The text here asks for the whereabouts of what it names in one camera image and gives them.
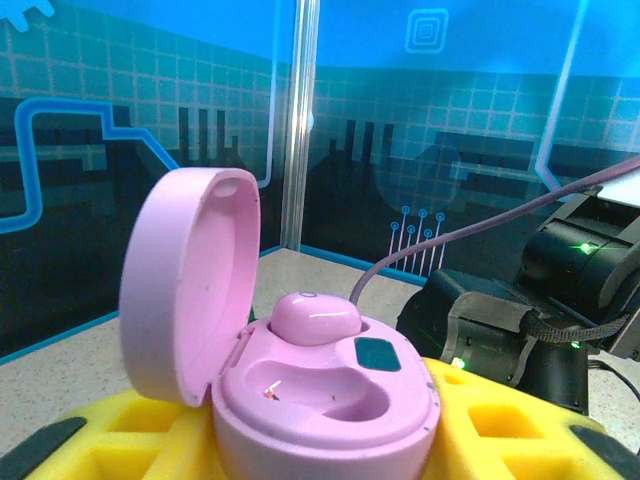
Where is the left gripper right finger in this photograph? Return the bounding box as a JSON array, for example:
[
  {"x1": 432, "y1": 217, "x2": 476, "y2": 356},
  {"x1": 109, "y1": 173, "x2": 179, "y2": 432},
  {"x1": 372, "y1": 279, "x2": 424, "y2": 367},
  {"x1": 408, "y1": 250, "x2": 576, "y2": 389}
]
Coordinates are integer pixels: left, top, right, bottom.
[{"x1": 423, "y1": 356, "x2": 640, "y2": 480}]

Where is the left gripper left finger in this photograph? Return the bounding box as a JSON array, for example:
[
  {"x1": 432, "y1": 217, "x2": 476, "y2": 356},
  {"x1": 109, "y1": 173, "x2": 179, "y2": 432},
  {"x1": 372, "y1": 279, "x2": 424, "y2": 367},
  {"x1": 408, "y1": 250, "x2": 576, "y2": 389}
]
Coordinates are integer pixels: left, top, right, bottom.
[{"x1": 0, "y1": 387, "x2": 227, "y2": 480}]

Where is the purple earbud case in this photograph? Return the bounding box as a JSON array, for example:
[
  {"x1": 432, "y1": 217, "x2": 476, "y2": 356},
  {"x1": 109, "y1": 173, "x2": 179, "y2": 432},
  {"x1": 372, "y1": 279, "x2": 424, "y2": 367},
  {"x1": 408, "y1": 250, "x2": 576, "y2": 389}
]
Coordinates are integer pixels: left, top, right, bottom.
[{"x1": 118, "y1": 167, "x2": 441, "y2": 480}]

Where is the purple earbud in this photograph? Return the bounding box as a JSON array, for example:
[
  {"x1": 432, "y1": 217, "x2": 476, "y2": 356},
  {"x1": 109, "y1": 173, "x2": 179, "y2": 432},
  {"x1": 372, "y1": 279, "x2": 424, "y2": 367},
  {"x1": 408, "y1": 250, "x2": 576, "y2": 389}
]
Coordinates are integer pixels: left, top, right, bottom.
[{"x1": 269, "y1": 291, "x2": 362, "y2": 346}]

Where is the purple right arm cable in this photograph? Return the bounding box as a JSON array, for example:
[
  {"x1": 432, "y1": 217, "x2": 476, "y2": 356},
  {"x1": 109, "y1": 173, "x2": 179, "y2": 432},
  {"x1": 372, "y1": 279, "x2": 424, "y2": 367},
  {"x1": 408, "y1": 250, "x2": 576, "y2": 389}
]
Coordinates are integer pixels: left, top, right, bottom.
[{"x1": 349, "y1": 154, "x2": 640, "y2": 306}]

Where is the aluminium frame post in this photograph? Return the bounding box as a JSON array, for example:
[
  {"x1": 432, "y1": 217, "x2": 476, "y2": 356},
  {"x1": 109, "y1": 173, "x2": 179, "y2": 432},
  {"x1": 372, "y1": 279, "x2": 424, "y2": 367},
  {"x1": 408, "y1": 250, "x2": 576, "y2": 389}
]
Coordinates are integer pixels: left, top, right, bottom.
[{"x1": 281, "y1": 0, "x2": 320, "y2": 252}]

